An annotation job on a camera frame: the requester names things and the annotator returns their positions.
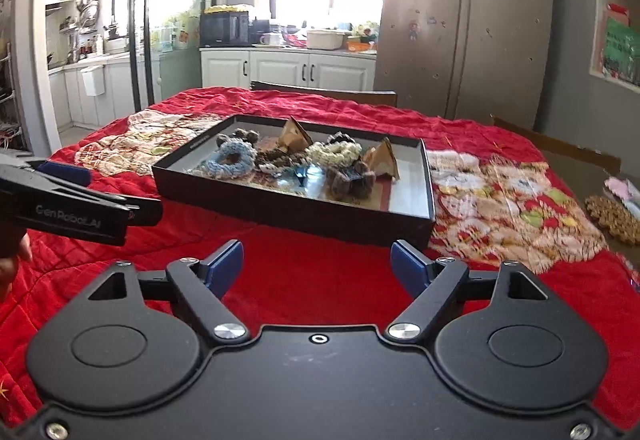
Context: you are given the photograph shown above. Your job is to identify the blue knitted scrunchie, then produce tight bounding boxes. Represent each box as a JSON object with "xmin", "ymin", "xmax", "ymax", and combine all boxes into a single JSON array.
[{"xmin": 202, "ymin": 138, "xmax": 257, "ymax": 180}]

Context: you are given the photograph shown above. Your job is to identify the brown snack packet with egg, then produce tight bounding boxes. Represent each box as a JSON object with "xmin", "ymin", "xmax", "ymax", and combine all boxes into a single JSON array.
[{"xmin": 278, "ymin": 117, "xmax": 314, "ymax": 154}]

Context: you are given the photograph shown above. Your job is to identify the person's left hand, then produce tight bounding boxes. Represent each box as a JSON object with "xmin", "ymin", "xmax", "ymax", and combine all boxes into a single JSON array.
[{"xmin": 0, "ymin": 222, "xmax": 32, "ymax": 299}]

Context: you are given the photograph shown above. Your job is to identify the brown knitted bow left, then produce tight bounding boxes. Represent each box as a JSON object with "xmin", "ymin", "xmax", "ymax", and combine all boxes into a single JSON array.
[{"xmin": 216, "ymin": 128, "xmax": 260, "ymax": 146}]

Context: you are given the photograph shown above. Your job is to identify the brown knitted bow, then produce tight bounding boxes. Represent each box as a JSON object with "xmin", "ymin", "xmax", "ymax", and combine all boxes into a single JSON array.
[
  {"xmin": 216, "ymin": 128, "xmax": 260, "ymax": 146},
  {"xmin": 326, "ymin": 160, "xmax": 376, "ymax": 200}
]

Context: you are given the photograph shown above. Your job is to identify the dark brown knitted scrunchie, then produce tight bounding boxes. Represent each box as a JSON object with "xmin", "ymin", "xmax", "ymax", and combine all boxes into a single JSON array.
[{"xmin": 255, "ymin": 148, "xmax": 308, "ymax": 176}]

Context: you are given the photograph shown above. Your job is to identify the wooden bead trivet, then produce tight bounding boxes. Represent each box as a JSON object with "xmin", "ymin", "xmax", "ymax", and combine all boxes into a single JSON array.
[{"xmin": 585, "ymin": 195, "xmax": 640, "ymax": 246}]

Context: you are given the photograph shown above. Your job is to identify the white kitchen cabinet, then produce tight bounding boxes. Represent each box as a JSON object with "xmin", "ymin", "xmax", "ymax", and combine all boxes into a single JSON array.
[{"xmin": 200, "ymin": 47, "xmax": 376, "ymax": 91}]

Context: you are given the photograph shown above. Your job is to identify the black shallow box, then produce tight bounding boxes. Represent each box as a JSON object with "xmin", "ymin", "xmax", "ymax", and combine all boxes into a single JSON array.
[{"xmin": 152, "ymin": 115, "xmax": 436, "ymax": 248}]

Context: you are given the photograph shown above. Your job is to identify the black microwave oven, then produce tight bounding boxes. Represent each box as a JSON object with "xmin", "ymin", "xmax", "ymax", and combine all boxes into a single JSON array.
[{"xmin": 200, "ymin": 11, "xmax": 250, "ymax": 48}]

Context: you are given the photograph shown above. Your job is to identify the wooden chair back right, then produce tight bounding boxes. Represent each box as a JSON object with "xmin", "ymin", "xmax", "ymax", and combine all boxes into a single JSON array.
[{"xmin": 491, "ymin": 115, "xmax": 622, "ymax": 174}]

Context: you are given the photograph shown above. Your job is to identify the wooden chair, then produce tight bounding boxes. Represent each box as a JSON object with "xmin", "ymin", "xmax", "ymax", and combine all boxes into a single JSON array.
[
  {"xmin": 491, "ymin": 115, "xmax": 622, "ymax": 174},
  {"xmin": 250, "ymin": 82, "xmax": 398, "ymax": 108}
]

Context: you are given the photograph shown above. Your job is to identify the cream knitted scrunchie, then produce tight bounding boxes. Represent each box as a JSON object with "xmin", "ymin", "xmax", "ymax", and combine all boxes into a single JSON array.
[{"xmin": 305, "ymin": 132, "xmax": 362, "ymax": 168}]

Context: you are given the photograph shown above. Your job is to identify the brown knitted bow right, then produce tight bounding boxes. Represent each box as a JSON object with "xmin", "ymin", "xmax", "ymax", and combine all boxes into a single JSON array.
[{"xmin": 326, "ymin": 160, "xmax": 376, "ymax": 200}]

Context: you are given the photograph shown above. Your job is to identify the white mug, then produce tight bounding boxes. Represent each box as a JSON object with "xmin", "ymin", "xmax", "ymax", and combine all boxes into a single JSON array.
[{"xmin": 259, "ymin": 33, "xmax": 284, "ymax": 47}]

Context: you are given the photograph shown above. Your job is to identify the cream plastic basin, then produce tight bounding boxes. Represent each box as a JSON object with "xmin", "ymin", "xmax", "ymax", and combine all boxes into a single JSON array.
[{"xmin": 306, "ymin": 30, "xmax": 348, "ymax": 51}]

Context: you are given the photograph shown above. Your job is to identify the wooden chair back left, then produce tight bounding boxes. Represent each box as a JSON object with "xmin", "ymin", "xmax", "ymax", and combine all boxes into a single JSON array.
[{"xmin": 250, "ymin": 82, "xmax": 398, "ymax": 108}]

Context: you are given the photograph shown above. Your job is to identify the silver double-door refrigerator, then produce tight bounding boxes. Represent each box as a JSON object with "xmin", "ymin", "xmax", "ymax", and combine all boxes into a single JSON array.
[{"xmin": 374, "ymin": 0, "xmax": 553, "ymax": 129}]

